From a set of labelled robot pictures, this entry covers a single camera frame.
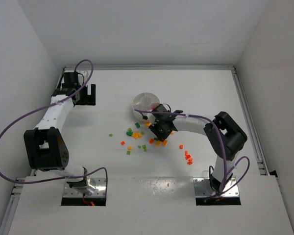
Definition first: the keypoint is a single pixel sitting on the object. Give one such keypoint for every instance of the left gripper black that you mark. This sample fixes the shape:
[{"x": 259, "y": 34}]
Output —
[{"x": 88, "y": 95}]

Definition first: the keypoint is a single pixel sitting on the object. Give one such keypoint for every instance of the dark green curved lego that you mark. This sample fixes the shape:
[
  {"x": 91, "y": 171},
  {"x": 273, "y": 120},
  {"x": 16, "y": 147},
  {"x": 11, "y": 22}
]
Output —
[{"x": 129, "y": 133}]

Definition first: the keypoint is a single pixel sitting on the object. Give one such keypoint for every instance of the yellow orange lego cluster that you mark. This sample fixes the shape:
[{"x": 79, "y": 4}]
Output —
[{"x": 136, "y": 135}]

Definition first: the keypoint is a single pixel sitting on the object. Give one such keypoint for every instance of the orange lego stack right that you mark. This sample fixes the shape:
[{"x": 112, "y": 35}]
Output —
[{"x": 189, "y": 158}]

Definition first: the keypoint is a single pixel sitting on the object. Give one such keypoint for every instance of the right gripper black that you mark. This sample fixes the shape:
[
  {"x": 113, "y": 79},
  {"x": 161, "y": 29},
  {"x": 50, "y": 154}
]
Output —
[{"x": 159, "y": 129}]

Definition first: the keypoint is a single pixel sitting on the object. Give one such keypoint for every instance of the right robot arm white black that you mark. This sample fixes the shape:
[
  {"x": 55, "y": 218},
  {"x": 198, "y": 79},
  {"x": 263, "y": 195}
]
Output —
[{"x": 225, "y": 136}]

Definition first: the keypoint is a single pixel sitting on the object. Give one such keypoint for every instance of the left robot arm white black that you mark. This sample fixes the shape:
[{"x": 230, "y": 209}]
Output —
[{"x": 45, "y": 147}]

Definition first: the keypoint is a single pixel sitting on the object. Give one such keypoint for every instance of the white round divided container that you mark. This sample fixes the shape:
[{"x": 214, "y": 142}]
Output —
[{"x": 144, "y": 102}]

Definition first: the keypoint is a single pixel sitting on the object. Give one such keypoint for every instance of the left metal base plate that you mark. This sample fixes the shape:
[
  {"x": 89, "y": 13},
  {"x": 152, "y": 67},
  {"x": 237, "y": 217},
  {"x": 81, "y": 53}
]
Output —
[{"x": 91, "y": 188}]

